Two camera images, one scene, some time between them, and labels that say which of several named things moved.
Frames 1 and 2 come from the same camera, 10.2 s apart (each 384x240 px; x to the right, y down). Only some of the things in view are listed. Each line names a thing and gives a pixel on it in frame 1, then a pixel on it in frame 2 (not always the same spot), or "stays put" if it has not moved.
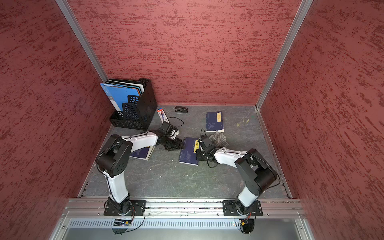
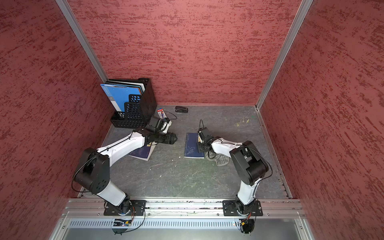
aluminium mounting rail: (75, 207) stays put
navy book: (188, 155) to (143, 153)
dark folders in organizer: (138, 85) stays put
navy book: (214, 122) to (191, 149)
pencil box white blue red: (162, 115) stays put
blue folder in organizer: (119, 94) stays put
